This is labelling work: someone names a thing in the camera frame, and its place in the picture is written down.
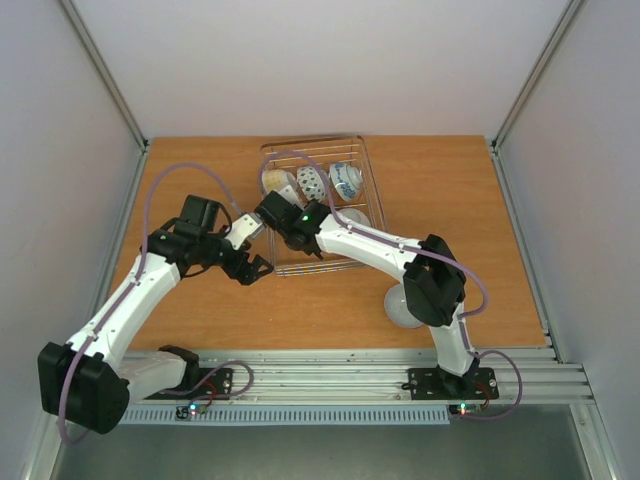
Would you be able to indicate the aluminium frame rails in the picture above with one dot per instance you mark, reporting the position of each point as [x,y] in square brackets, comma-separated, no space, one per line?
[373,377]

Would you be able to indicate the circuit board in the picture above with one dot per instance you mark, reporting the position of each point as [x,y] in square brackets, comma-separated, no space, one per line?
[466,409]
[188,412]

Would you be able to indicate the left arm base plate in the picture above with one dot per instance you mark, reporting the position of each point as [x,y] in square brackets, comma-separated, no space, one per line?
[220,383]

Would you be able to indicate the grey slotted cable duct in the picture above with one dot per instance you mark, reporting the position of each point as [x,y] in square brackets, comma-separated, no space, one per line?
[255,416]

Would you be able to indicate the yellow patterned bowl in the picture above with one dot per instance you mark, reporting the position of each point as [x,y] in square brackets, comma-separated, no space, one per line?
[275,179]

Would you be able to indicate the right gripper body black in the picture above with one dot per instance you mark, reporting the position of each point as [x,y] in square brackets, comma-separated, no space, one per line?
[273,211]

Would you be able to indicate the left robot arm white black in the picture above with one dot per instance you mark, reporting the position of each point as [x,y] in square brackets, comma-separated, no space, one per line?
[86,380]

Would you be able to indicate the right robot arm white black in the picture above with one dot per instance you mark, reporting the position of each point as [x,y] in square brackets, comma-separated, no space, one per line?
[430,278]

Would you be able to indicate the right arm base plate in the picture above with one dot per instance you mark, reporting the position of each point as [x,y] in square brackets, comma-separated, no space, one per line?
[425,385]

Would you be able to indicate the left circuit board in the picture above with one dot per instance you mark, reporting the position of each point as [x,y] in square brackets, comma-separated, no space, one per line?
[188,412]

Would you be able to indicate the grey speckled bowl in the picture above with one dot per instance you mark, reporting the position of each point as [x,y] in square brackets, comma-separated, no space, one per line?
[396,309]

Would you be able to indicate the white upturned bowl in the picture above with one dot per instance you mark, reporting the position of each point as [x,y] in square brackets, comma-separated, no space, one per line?
[351,218]

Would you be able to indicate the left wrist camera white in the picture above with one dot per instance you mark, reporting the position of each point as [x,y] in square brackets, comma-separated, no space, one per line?
[248,226]

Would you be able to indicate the right circuit board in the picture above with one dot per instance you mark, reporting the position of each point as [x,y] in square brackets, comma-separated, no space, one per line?
[466,409]

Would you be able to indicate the pink patterned bowl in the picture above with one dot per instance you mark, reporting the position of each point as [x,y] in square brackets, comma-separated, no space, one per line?
[311,183]

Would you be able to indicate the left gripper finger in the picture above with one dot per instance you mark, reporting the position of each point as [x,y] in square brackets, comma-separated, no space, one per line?
[250,260]
[250,271]

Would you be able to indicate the blue floral white bowl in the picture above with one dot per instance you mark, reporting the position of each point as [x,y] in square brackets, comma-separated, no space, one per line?
[347,181]

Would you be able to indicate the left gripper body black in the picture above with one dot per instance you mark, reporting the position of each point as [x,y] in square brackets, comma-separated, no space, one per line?
[211,253]

